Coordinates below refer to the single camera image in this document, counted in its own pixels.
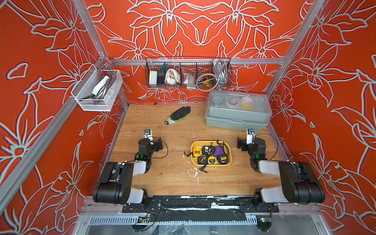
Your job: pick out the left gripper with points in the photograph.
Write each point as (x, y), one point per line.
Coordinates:
(158, 144)

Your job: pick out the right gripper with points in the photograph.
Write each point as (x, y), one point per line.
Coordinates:
(241, 142)

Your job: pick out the black deli tape measure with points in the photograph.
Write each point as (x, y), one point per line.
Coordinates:
(222, 159)

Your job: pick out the purple tape measure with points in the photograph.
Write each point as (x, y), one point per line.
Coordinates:
(218, 151)

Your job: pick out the small yellow deli tape measure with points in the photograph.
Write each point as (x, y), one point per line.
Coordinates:
(212, 160)

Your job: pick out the round yellow tape measure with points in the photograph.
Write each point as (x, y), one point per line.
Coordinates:
(197, 152)

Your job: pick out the yellow black 3m tape measure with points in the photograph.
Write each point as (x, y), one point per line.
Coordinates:
(202, 160)

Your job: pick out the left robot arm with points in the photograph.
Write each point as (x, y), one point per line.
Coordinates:
(115, 183)

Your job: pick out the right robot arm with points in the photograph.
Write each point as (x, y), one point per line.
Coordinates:
(298, 181)

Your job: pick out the grey plastic storage box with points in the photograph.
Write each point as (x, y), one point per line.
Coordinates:
(237, 110)

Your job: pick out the yellow plastic tray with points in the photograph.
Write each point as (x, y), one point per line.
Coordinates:
(199, 144)

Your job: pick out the white cloth in basket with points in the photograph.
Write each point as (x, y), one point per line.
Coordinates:
(172, 77)

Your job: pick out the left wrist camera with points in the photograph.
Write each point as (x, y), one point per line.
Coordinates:
(148, 134)

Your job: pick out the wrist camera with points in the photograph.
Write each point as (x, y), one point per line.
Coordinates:
(148, 134)
(250, 136)

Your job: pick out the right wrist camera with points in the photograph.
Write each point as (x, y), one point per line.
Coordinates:
(250, 136)

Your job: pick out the white mesh wall basket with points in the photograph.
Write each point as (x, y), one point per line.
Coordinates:
(98, 89)

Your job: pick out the black wire wall basket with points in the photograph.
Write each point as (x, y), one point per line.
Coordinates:
(203, 74)

